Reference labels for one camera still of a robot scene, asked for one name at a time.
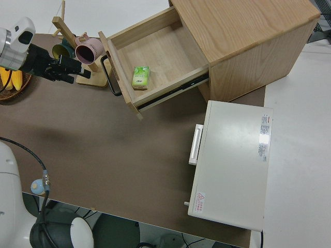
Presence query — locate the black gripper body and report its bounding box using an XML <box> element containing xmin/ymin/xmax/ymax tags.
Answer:
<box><xmin>25</xmin><ymin>44</ymin><xmax>59</xmax><ymax>78</ymax></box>

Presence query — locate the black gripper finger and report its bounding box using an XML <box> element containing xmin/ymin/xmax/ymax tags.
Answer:
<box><xmin>50</xmin><ymin>71</ymin><xmax>74</xmax><ymax>84</ymax></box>
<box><xmin>58</xmin><ymin>54</ymin><xmax>83</xmax><ymax>74</ymax></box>

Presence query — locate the black metal drawer handle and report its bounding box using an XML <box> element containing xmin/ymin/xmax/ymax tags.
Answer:
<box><xmin>100</xmin><ymin>55</ymin><xmax>122</xmax><ymax>97</ymax></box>

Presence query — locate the light wooden drawer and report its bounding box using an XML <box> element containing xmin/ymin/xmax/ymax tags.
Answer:
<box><xmin>98</xmin><ymin>6</ymin><xmax>210</xmax><ymax>121</ymax></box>

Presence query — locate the dark blue mug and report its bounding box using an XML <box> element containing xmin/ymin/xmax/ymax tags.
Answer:
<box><xmin>51</xmin><ymin>36</ymin><xmax>77</xmax><ymax>60</ymax></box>

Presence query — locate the wooden mug tree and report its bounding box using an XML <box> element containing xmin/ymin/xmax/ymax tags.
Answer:
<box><xmin>51</xmin><ymin>0</ymin><xmax>108</xmax><ymax>88</ymax></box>

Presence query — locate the pink mug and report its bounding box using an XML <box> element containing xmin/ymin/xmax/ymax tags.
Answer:
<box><xmin>74</xmin><ymin>33</ymin><xmax>104</xmax><ymax>65</ymax></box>

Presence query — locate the brown wicker basket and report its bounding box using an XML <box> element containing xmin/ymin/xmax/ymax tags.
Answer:
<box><xmin>0</xmin><ymin>72</ymin><xmax>33</xmax><ymax>101</ymax></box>

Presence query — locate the small green box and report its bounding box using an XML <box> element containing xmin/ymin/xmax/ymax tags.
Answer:
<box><xmin>131</xmin><ymin>66</ymin><xmax>151</xmax><ymax>90</ymax></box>

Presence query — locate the brown table mat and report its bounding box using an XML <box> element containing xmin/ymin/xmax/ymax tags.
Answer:
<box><xmin>0</xmin><ymin>33</ymin><xmax>267</xmax><ymax>245</ymax></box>

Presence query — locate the small blue bell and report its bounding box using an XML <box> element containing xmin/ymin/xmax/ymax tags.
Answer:
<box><xmin>30</xmin><ymin>178</ymin><xmax>47</xmax><ymax>196</ymax></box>

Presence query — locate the light wooden cabinet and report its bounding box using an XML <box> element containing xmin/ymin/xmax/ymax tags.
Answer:
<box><xmin>169</xmin><ymin>0</ymin><xmax>321</xmax><ymax>103</ymax></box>

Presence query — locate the cream toaster oven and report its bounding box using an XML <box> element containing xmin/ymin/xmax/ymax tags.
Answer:
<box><xmin>184</xmin><ymin>100</ymin><xmax>274</xmax><ymax>231</ymax></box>

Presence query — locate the dark mesh panel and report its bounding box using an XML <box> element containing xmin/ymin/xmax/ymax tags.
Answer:
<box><xmin>309</xmin><ymin>0</ymin><xmax>331</xmax><ymax>42</ymax></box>

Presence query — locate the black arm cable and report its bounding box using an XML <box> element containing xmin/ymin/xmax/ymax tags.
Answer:
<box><xmin>0</xmin><ymin>137</ymin><xmax>56</xmax><ymax>248</ymax></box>

